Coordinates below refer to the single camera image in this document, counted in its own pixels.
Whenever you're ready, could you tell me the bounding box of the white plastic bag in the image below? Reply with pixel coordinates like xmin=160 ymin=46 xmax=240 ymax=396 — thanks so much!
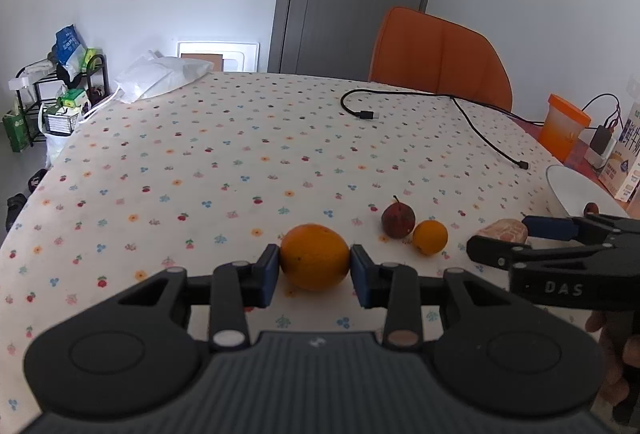
xmin=114 ymin=50 xmax=213 ymax=104

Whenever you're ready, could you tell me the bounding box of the orange lidded cup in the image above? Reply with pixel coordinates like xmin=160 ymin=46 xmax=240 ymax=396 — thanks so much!
xmin=537 ymin=94 xmax=592 ymax=163

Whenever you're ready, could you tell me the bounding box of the small peeled pomelo piece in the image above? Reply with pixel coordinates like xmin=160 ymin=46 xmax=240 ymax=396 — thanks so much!
xmin=476 ymin=219 xmax=529 ymax=245

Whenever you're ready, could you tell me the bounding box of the small green carton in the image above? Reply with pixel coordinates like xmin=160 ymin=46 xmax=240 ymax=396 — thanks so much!
xmin=57 ymin=88 xmax=88 ymax=111

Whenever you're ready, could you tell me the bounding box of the black usb cable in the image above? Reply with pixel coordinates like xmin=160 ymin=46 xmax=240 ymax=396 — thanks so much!
xmin=341 ymin=88 xmax=530 ymax=171

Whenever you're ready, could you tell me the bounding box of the black charger cable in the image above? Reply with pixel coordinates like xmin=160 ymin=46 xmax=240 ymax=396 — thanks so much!
xmin=580 ymin=94 xmax=623 ymax=129

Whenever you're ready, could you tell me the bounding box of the black charger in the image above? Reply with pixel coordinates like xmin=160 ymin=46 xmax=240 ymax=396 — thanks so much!
xmin=590 ymin=125 xmax=617 ymax=156

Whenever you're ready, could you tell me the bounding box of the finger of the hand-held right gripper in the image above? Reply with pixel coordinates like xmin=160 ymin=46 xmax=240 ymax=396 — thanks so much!
xmin=466 ymin=235 xmax=616 ymax=271
xmin=521 ymin=213 xmax=640 ymax=245

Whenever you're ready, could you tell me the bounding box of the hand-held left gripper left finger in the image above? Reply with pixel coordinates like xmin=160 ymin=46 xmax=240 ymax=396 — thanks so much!
xmin=117 ymin=244 xmax=280 ymax=350

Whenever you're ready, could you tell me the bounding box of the white ceramic bowl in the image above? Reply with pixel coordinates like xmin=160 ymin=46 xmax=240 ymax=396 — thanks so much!
xmin=546 ymin=165 xmax=628 ymax=221

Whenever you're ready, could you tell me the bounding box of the white shopping bag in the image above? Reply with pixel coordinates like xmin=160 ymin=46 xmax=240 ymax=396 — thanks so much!
xmin=39 ymin=102 xmax=83 ymax=169

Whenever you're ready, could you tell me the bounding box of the red fruit with stem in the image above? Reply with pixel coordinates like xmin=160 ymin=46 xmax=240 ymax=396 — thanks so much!
xmin=381 ymin=195 xmax=416 ymax=239

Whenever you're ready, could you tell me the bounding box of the small orange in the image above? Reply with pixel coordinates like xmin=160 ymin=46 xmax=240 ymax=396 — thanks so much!
xmin=412 ymin=220 xmax=449 ymax=256

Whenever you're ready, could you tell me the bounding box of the black shoe rack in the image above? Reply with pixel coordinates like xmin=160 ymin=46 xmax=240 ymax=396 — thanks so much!
xmin=9 ymin=54 xmax=107 ymax=148

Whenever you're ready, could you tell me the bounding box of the person's right hand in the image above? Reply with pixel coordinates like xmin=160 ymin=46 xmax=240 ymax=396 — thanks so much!
xmin=585 ymin=311 xmax=632 ymax=411

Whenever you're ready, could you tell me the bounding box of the blue packet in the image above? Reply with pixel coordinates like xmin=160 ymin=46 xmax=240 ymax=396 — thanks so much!
xmin=54 ymin=24 xmax=87 ymax=67

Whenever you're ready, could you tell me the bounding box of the orange chair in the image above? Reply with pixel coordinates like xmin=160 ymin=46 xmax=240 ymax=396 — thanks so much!
xmin=368 ymin=6 xmax=513 ymax=112

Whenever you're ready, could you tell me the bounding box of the milk carton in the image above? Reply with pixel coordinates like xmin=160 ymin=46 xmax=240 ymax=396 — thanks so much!
xmin=598 ymin=101 xmax=640 ymax=203

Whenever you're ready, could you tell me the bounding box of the green box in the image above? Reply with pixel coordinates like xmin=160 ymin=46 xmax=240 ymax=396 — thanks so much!
xmin=2 ymin=108 xmax=31 ymax=153

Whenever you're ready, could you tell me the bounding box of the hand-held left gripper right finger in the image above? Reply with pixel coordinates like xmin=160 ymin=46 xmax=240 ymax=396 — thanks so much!
xmin=350 ymin=244 xmax=511 ymax=350

